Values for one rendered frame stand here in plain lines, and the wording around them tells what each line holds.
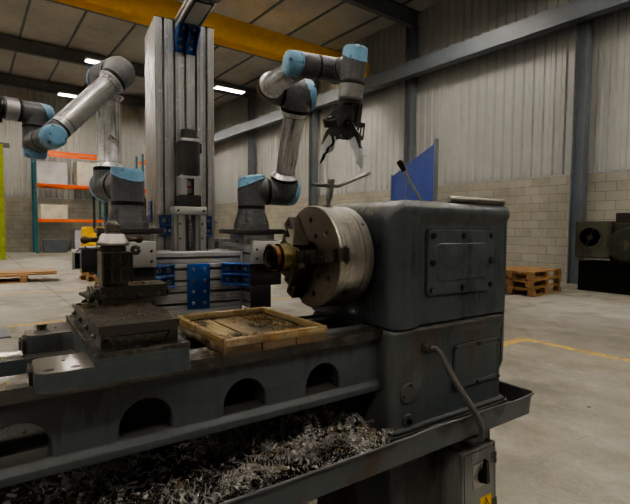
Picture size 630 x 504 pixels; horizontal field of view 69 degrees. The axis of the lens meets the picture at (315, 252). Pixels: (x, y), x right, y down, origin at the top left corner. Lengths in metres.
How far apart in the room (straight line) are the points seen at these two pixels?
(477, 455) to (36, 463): 1.28
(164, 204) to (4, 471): 1.24
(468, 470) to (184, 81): 1.84
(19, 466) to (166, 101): 1.46
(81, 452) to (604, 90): 11.65
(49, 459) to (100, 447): 0.09
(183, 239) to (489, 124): 11.65
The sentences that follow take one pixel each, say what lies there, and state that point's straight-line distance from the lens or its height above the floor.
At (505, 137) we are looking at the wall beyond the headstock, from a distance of 12.81.
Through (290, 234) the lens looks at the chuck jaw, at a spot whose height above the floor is 1.15.
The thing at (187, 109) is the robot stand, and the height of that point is 1.67.
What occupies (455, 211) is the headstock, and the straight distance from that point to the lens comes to 1.54.
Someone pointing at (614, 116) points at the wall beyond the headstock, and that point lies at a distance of 11.77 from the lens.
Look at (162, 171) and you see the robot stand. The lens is 2.04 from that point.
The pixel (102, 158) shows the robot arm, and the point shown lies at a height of 1.43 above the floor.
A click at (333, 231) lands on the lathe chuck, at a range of 1.32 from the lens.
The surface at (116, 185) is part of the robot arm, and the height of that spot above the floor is 1.32.
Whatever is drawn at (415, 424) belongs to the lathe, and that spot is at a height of 0.56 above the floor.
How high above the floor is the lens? 1.17
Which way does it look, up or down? 3 degrees down
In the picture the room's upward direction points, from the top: 1 degrees clockwise
